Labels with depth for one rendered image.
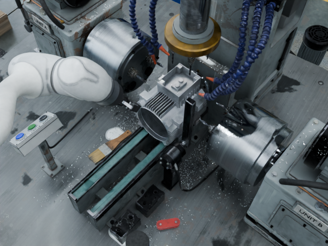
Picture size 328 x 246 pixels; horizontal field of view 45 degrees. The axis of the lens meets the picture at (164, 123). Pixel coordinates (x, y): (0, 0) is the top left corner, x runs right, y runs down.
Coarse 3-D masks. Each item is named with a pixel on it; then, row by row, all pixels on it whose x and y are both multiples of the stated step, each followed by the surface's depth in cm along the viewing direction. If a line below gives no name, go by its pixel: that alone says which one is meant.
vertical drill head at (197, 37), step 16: (192, 0) 110; (208, 0) 112; (176, 16) 128; (192, 16) 115; (208, 16) 118; (176, 32) 121; (192, 32) 120; (208, 32) 121; (176, 48) 121; (192, 48) 120; (208, 48) 121
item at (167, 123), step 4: (200, 92) 142; (204, 92) 143; (200, 96) 143; (140, 100) 141; (140, 104) 139; (164, 120) 136; (168, 120) 135; (140, 124) 151; (164, 124) 136; (168, 124) 135; (164, 144) 146; (168, 144) 145
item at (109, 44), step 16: (96, 32) 149; (112, 32) 148; (128, 32) 148; (144, 32) 154; (96, 48) 149; (112, 48) 146; (128, 48) 144; (144, 48) 150; (112, 64) 146; (128, 64) 147; (144, 64) 157; (128, 80) 154
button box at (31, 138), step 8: (48, 112) 140; (48, 120) 135; (56, 120) 137; (40, 128) 134; (48, 128) 136; (56, 128) 138; (24, 136) 133; (32, 136) 132; (40, 136) 134; (48, 136) 136; (16, 144) 130; (24, 144) 131; (32, 144) 133; (24, 152) 132
